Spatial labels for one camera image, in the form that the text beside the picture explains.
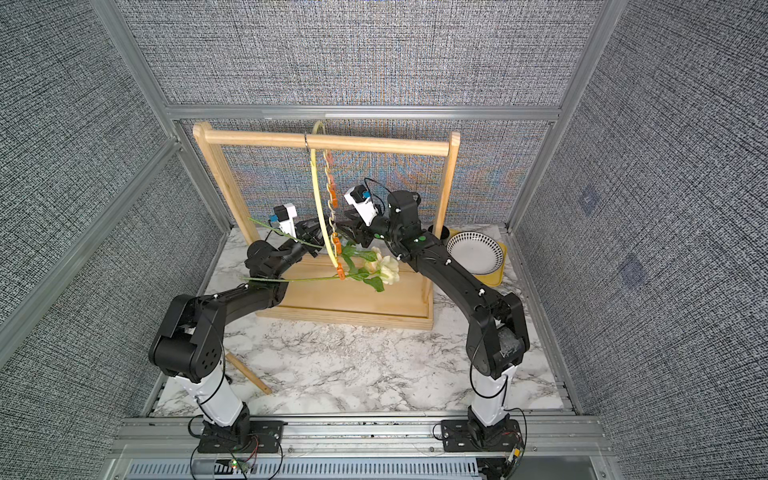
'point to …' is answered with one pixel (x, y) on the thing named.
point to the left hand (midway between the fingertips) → (335, 218)
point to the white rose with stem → (386, 270)
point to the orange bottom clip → (341, 272)
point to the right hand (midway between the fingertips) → (343, 208)
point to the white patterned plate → (477, 252)
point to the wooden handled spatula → (248, 373)
